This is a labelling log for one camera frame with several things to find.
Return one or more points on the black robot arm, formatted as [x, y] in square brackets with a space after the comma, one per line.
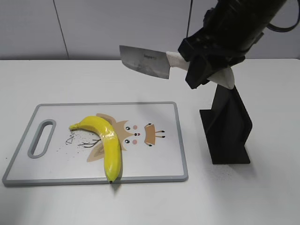
[254, 15]

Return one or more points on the white-handled cleaver knife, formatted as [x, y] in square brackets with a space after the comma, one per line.
[158, 64]

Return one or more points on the black knife stand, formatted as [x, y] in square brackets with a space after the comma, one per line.
[227, 126]

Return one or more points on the white grey cutting board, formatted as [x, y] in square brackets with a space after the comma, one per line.
[49, 153]

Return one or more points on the yellow plastic banana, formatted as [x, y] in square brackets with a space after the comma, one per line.
[109, 149]

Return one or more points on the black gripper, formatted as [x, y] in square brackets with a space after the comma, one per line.
[210, 51]

